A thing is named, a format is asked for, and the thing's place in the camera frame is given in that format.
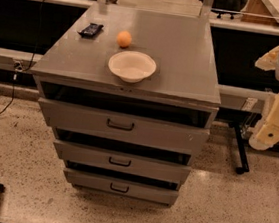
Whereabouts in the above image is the wooden box background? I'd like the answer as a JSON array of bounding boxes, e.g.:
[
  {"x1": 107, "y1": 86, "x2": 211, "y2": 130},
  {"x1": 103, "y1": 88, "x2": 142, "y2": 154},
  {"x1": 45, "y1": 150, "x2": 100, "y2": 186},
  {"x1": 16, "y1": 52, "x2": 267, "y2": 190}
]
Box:
[{"x1": 242, "y1": 0, "x2": 277, "y2": 26}]

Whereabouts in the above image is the black office chair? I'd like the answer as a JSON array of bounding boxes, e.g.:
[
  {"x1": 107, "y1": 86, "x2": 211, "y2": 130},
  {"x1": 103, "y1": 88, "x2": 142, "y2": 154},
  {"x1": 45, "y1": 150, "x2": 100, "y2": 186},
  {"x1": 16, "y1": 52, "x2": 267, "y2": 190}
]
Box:
[{"x1": 211, "y1": 0, "x2": 248, "y2": 19}]

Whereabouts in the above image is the dark snack bar wrapper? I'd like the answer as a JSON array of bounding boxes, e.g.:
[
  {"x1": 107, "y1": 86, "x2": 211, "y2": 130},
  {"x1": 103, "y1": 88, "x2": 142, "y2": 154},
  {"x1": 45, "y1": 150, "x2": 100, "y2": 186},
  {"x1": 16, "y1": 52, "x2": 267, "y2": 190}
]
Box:
[{"x1": 79, "y1": 23, "x2": 103, "y2": 38}]

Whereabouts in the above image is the grey top drawer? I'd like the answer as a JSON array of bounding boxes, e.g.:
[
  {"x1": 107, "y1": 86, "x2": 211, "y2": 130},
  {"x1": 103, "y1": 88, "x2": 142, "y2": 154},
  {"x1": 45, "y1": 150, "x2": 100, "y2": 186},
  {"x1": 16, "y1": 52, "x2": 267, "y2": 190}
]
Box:
[{"x1": 38, "y1": 97, "x2": 210, "y2": 155}]

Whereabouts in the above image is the grey drawer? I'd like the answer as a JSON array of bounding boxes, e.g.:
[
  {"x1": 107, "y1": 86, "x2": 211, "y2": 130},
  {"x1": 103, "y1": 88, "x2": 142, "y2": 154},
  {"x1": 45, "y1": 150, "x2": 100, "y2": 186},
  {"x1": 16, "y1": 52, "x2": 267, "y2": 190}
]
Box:
[
  {"x1": 38, "y1": 97, "x2": 210, "y2": 155},
  {"x1": 53, "y1": 139, "x2": 190, "y2": 184},
  {"x1": 64, "y1": 168, "x2": 178, "y2": 206}
]

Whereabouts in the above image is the black cable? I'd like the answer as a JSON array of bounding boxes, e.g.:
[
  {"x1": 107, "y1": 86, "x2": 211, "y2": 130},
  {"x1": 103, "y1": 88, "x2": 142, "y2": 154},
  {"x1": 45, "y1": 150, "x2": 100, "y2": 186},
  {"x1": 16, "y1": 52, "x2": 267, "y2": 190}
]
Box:
[{"x1": 0, "y1": 0, "x2": 60, "y2": 134}]

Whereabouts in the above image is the white bowl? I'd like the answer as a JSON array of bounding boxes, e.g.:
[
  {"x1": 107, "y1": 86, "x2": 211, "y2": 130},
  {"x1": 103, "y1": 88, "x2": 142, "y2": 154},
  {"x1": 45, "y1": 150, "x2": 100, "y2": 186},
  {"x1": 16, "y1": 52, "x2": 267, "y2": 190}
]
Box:
[{"x1": 108, "y1": 51, "x2": 157, "y2": 83}]

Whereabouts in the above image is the grey bottom drawer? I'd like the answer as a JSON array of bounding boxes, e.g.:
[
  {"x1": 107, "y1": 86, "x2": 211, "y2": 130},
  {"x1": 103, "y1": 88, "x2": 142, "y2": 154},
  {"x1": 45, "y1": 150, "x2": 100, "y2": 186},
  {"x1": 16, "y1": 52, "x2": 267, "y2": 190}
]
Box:
[{"x1": 64, "y1": 168, "x2": 178, "y2": 206}]

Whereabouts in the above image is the grey drawer cabinet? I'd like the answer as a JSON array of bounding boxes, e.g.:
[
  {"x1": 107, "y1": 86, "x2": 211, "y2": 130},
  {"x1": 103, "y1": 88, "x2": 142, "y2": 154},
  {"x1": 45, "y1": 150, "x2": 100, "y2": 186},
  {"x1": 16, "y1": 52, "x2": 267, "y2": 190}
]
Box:
[{"x1": 16, "y1": 0, "x2": 232, "y2": 212}]

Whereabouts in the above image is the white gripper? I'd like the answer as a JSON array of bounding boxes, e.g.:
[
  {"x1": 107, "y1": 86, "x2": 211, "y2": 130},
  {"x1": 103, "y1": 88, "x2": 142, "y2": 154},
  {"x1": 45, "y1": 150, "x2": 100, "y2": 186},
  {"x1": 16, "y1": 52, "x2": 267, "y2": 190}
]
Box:
[{"x1": 249, "y1": 46, "x2": 279, "y2": 151}]

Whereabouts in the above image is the orange fruit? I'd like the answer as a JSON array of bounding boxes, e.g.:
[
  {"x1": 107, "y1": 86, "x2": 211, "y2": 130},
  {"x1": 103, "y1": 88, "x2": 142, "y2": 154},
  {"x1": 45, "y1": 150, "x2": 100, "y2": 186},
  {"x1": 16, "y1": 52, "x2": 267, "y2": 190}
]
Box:
[{"x1": 116, "y1": 30, "x2": 132, "y2": 48}]

